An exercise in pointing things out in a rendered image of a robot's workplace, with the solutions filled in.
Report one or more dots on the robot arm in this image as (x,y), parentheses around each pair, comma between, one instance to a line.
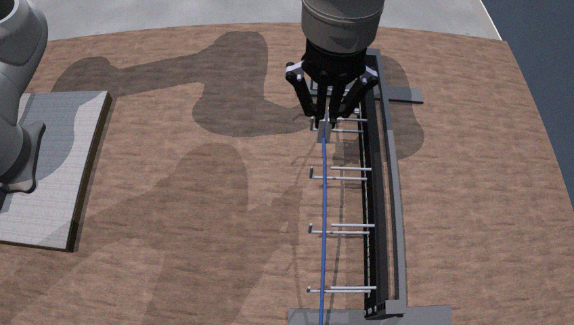
(342,26)

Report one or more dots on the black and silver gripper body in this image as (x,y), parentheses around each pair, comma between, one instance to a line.
(317,59)

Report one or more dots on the blue cable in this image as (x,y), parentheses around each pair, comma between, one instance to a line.
(321,305)

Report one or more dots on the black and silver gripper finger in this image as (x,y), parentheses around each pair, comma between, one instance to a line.
(336,108)
(295,76)

